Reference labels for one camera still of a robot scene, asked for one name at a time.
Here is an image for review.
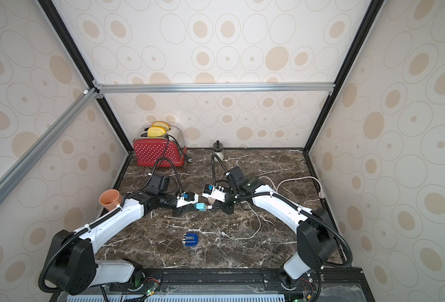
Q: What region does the red polka dot toaster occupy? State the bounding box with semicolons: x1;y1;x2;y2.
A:
133;136;187;167

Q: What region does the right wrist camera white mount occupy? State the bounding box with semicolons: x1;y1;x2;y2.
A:
202;184;226;202

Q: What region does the horizontal aluminium frame bar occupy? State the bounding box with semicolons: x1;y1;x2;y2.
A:
95;82;335;94

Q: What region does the white USB charging cable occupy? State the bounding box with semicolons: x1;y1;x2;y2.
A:
206;199;263;241

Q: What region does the front yellow toast slice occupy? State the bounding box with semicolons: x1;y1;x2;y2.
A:
147;126;167;138

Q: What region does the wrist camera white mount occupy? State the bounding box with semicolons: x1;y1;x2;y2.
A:
202;184;226;202
176;192;199;208

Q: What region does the teal USB wall charger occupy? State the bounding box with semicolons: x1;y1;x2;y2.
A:
195;203;207;211

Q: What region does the back yellow toast slice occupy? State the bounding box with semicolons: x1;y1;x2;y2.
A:
152;121;171;132

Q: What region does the black toaster power cord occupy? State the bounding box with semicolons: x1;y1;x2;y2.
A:
158;133;193;167

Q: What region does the small glass bottle black cap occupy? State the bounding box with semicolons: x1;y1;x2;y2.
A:
212;140;224;160

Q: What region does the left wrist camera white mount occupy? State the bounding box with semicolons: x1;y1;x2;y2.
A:
176;192;199;208

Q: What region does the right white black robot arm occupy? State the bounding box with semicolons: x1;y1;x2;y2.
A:
203;154;353;288

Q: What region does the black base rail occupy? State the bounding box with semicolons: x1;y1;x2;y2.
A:
51;268;374;301

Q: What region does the orange plastic cup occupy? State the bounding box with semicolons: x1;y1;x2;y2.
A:
99;189;123;211

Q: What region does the left slanted aluminium frame bar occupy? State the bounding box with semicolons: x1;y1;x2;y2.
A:
0;88;97;204

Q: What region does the yellow toast slice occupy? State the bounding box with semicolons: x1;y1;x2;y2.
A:
152;121;171;132
147;126;167;138

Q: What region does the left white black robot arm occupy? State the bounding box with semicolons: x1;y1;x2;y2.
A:
38;172;199;295

